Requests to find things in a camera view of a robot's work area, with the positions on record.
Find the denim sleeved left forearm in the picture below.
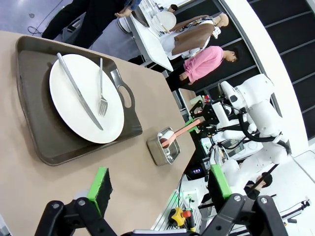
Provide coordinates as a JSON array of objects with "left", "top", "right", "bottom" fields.
[{"left": 124, "top": 0, "right": 143, "bottom": 12}]

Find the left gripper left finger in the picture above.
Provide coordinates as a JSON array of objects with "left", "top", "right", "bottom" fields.
[{"left": 34, "top": 166, "right": 119, "bottom": 236}]

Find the rectangular steel container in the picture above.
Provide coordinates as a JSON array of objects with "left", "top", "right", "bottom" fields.
[{"left": 146, "top": 126, "right": 182, "bottom": 167}]

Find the dark brown serving tray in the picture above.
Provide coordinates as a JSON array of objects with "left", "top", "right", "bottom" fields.
[{"left": 15, "top": 35, "right": 144, "bottom": 167}]

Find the person in denim jacket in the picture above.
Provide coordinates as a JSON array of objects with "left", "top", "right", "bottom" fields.
[{"left": 41, "top": 0, "right": 139, "bottom": 49}]

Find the silver table knife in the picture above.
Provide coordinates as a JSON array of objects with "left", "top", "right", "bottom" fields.
[{"left": 56, "top": 52, "right": 104, "bottom": 131}]

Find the black right arm cable sleeve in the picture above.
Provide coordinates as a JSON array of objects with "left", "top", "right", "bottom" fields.
[{"left": 237, "top": 107, "right": 291, "bottom": 153}]

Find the black haired seated person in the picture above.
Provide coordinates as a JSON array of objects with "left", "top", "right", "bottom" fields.
[{"left": 243, "top": 172, "right": 274, "bottom": 201}]

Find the white table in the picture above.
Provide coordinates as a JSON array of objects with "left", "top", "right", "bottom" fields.
[{"left": 128, "top": 9, "right": 174, "bottom": 72}]

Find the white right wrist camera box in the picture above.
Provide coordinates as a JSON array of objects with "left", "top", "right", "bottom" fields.
[{"left": 212, "top": 101, "right": 231, "bottom": 129}]

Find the black camera boom stand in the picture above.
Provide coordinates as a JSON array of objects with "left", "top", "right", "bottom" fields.
[{"left": 282, "top": 199, "right": 311, "bottom": 225}]

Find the person in pink shirt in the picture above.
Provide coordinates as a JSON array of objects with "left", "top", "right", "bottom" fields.
[{"left": 165, "top": 46, "right": 240, "bottom": 92}]

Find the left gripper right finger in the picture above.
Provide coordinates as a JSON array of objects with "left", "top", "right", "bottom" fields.
[{"left": 200, "top": 164, "right": 289, "bottom": 236}]

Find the silver fork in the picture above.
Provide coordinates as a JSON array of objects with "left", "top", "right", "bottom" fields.
[{"left": 97, "top": 58, "right": 109, "bottom": 118}]

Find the white round dinner plate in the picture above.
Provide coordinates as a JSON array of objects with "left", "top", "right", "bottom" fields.
[
  {"left": 152, "top": 10, "right": 177, "bottom": 33},
  {"left": 48, "top": 53, "right": 125, "bottom": 145}
]

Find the white wire dish rack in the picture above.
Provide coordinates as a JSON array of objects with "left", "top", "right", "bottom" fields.
[{"left": 139, "top": 0, "right": 178, "bottom": 38}]

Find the mannequin in brown clothing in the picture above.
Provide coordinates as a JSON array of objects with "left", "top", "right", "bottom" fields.
[{"left": 161, "top": 13, "right": 230, "bottom": 60}]

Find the brown side table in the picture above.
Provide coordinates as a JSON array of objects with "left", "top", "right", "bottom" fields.
[{"left": 178, "top": 88, "right": 198, "bottom": 119}]

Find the person's left hand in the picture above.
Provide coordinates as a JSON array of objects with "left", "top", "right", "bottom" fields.
[{"left": 114, "top": 8, "right": 135, "bottom": 19}]

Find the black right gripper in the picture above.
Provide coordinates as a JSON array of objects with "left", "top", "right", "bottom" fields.
[{"left": 184, "top": 99, "right": 220, "bottom": 137}]

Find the black folded cloth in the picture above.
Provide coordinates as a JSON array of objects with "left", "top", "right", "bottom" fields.
[{"left": 131, "top": 11, "right": 151, "bottom": 29}]

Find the yellow emergency stop button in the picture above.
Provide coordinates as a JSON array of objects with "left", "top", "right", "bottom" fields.
[{"left": 170, "top": 206, "right": 192, "bottom": 227}]

